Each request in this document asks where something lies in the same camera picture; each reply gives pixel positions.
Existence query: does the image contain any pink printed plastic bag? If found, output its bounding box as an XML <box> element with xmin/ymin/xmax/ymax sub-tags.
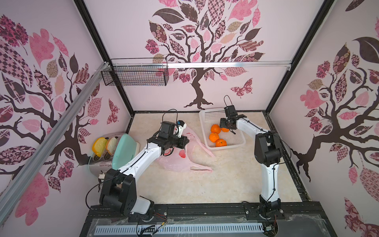
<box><xmin>156</xmin><ymin>127</ymin><xmax>215</xmax><ymax>172</ymax></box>

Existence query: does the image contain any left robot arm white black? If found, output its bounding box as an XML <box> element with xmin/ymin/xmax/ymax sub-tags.
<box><xmin>99</xmin><ymin>120</ymin><xmax>189</xmax><ymax>219</ymax></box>

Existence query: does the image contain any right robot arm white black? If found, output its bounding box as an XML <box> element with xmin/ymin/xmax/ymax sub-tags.
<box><xmin>220</xmin><ymin>115</ymin><xmax>283</xmax><ymax>219</ymax></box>

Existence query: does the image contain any white perforated plastic basket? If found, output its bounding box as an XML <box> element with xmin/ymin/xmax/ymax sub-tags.
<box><xmin>199</xmin><ymin>108</ymin><xmax>246</xmax><ymax>151</ymax></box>

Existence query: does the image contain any mint green cutting board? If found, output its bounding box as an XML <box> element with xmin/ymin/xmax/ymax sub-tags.
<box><xmin>112</xmin><ymin>134</ymin><xmax>140</xmax><ymax>170</ymax></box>

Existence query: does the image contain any pale bread slice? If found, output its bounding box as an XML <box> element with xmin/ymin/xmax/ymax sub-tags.
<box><xmin>106</xmin><ymin>137</ymin><xmax>118</xmax><ymax>156</ymax></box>

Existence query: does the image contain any yellow toast slice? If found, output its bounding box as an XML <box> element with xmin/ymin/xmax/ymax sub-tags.
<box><xmin>92</xmin><ymin>137</ymin><xmax>109</xmax><ymax>157</ymax></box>

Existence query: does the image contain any silver toaster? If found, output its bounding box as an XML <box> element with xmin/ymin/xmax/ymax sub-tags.
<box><xmin>88</xmin><ymin>133</ymin><xmax>123</xmax><ymax>178</ymax></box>

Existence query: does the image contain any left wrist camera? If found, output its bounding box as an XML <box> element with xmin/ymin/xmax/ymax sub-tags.
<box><xmin>176</xmin><ymin>120</ymin><xmax>187</xmax><ymax>138</ymax></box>

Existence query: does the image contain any black wire wall basket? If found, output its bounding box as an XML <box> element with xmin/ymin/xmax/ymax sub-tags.
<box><xmin>101</xmin><ymin>56</ymin><xmax>169</xmax><ymax>87</ymax></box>

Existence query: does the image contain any aluminium rail back wall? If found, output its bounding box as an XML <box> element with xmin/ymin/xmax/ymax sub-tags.
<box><xmin>113</xmin><ymin>61</ymin><xmax>292</xmax><ymax>69</ymax></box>

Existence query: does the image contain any aluminium rail wall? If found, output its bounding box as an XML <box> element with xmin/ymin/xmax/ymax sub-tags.
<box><xmin>0</xmin><ymin>61</ymin><xmax>111</xmax><ymax>226</ymax></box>
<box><xmin>113</xmin><ymin>61</ymin><xmax>292</xmax><ymax>69</ymax></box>

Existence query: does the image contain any white slotted cable duct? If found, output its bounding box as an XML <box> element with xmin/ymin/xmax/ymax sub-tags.
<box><xmin>93</xmin><ymin>223</ymin><xmax>265</xmax><ymax>237</ymax></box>

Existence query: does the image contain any aluminium rail left wall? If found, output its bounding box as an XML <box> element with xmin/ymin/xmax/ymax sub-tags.
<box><xmin>0</xmin><ymin>61</ymin><xmax>111</xmax><ymax>226</ymax></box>

